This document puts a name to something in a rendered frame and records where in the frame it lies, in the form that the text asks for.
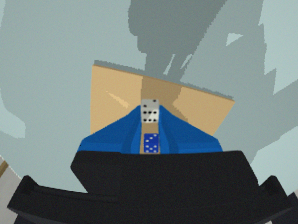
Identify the blue die with white pips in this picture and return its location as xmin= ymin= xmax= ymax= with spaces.
xmin=144 ymin=134 xmax=159 ymax=153

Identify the tan flat mat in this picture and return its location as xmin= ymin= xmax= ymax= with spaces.
xmin=90 ymin=64 xmax=235 ymax=136

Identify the white die with black pips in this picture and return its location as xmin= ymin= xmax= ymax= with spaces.
xmin=140 ymin=99 xmax=159 ymax=123

